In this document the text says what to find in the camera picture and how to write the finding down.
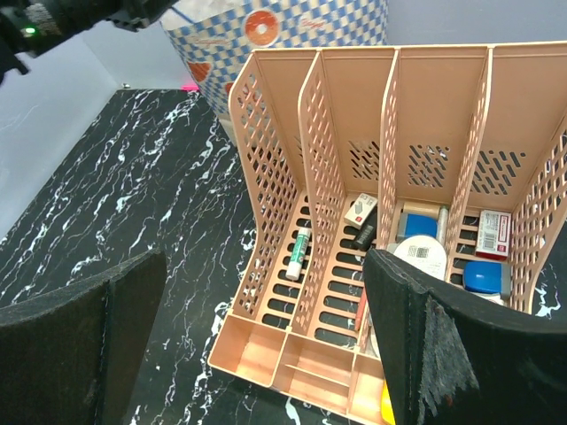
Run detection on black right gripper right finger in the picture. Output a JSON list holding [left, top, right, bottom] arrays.
[[363, 250, 566, 424]]

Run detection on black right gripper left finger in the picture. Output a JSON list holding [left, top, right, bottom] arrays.
[[1, 250, 167, 424]]

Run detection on blue checkered paper bag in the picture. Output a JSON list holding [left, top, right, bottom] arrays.
[[159, 0, 389, 137]]

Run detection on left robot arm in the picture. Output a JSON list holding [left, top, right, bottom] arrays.
[[1, 0, 175, 76]]

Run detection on yellow round tape measure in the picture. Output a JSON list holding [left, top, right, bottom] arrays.
[[380, 382, 395, 425]]

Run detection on blue plastic case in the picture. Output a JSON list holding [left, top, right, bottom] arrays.
[[462, 261, 511, 298]]

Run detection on white round tape roll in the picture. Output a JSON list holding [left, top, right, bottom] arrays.
[[387, 235, 447, 281]]

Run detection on red white small box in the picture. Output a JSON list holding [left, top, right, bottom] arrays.
[[475, 210, 511, 260]]

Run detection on blue stamp pad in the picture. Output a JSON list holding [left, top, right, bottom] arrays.
[[395, 212, 438, 242]]

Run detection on white staples box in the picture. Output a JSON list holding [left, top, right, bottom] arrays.
[[344, 193, 377, 229]]

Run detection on green white glue stick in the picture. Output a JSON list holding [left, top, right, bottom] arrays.
[[285, 228, 312, 282]]

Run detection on pink plastic file organizer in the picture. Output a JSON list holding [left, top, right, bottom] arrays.
[[208, 42, 566, 424]]

